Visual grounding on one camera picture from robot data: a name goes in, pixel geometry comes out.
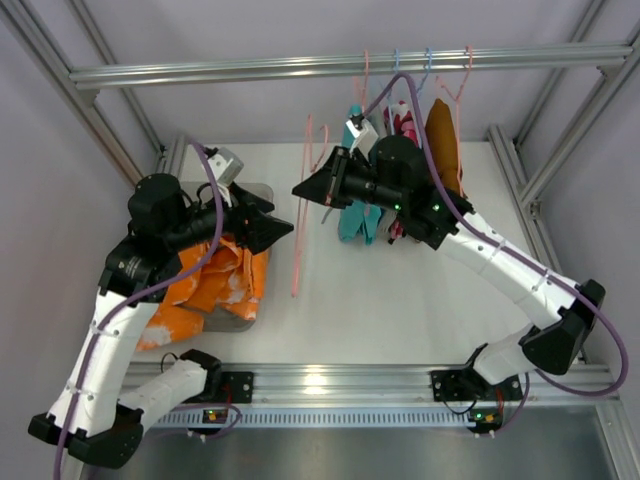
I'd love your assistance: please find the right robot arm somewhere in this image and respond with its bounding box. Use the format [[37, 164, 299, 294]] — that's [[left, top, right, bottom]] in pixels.
[[292, 136, 605, 396]]

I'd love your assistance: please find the clear plastic bin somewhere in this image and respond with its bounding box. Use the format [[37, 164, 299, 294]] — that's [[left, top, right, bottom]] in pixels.
[[187, 182, 274, 333]]

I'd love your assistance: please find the aluminium hanging rail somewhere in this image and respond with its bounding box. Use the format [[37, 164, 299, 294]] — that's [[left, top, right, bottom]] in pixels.
[[69, 42, 634, 90]]

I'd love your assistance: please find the aluminium frame right post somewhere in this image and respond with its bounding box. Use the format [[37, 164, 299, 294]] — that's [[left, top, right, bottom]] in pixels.
[[488, 1, 639, 218]]

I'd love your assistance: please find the slotted cable duct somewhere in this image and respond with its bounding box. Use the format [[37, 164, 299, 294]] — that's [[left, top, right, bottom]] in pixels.
[[155, 407, 475, 429]]

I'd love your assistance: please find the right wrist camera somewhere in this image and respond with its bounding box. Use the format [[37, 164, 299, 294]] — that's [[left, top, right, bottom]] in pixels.
[[345, 114, 379, 155]]

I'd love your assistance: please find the aluminium frame post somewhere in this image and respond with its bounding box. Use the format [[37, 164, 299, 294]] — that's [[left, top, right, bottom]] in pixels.
[[488, 1, 639, 218], [1, 1, 172, 186]]

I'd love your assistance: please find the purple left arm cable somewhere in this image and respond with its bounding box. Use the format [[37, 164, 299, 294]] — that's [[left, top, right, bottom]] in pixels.
[[52, 142, 244, 480]]

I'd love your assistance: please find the pink hanger under teal trousers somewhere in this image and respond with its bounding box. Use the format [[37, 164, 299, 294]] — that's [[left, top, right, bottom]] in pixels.
[[353, 50, 370, 112]]

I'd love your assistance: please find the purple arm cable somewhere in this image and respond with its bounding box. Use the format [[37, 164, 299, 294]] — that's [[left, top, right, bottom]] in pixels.
[[362, 73, 630, 441], [52, 142, 244, 480]]

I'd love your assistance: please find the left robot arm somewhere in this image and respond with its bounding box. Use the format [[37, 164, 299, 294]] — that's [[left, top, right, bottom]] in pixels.
[[28, 173, 294, 469]]

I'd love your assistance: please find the aluminium frame left post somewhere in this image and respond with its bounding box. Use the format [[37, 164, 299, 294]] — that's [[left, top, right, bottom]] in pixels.
[[1, 1, 172, 186]]

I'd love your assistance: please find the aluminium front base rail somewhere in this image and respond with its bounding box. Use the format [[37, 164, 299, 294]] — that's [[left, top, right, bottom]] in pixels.
[[119, 363, 619, 407]]

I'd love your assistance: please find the pink hanger under mustard trousers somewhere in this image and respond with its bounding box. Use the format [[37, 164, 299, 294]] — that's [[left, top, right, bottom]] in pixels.
[[436, 45, 474, 198]]

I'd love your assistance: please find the pink hanger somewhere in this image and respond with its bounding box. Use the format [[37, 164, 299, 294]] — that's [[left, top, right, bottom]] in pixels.
[[291, 114, 329, 298], [353, 50, 370, 112], [436, 45, 474, 198]]

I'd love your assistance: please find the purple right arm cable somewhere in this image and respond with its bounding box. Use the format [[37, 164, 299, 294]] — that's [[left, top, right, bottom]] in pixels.
[[362, 73, 630, 441]]

